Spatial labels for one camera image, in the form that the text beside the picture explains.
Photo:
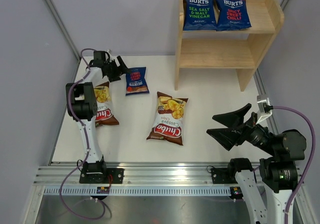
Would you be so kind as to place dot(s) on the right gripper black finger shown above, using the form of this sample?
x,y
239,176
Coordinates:
x,y
232,119
228,137

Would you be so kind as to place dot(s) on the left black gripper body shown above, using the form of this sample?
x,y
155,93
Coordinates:
x,y
112,71

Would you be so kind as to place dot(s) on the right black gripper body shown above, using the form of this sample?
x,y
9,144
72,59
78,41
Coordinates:
x,y
262,137

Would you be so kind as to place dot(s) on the blue Burts chilli bag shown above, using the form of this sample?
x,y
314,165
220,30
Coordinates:
x,y
233,15
136,82

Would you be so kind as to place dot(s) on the large Chuba cassava chips bag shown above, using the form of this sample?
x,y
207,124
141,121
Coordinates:
x,y
168,121

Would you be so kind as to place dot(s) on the blue Burts sea salt bag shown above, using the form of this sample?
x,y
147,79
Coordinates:
x,y
199,15

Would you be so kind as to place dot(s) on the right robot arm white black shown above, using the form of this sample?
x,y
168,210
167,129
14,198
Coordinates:
x,y
278,172

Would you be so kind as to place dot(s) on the left Chuba cassava chips bag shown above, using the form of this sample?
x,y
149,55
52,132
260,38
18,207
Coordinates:
x,y
105,114

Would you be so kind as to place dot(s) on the wooden two-tier shelf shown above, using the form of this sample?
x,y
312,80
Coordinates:
x,y
243,55

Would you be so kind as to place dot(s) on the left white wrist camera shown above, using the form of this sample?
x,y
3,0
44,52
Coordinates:
x,y
111,54

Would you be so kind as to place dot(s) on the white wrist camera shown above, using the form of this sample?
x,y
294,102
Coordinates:
x,y
111,54
265,108

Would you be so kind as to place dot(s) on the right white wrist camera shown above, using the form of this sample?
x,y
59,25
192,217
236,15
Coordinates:
x,y
265,108

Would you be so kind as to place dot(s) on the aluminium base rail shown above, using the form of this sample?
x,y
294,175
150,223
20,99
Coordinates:
x,y
134,179

